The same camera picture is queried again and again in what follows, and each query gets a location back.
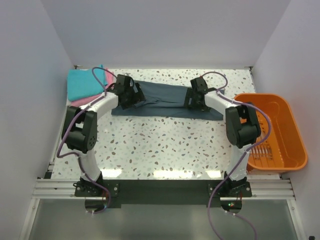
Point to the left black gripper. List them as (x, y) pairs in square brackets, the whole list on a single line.
[(137, 96)]

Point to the aluminium front rail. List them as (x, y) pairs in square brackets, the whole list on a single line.
[(255, 189)]

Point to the slate blue t-shirt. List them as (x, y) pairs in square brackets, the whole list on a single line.
[(165, 100)]

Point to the pink folded t-shirt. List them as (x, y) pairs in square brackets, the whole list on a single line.
[(85, 100)]

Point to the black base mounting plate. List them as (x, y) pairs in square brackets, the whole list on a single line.
[(112, 203)]

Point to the teal folded t-shirt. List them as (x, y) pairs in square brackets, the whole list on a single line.
[(82, 83)]

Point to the orange plastic basket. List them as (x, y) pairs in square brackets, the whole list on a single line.
[(284, 150)]

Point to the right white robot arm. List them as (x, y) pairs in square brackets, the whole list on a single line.
[(241, 122)]

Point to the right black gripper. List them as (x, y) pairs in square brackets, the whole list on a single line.
[(190, 94)]

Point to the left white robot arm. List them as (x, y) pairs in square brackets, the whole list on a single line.
[(80, 129)]

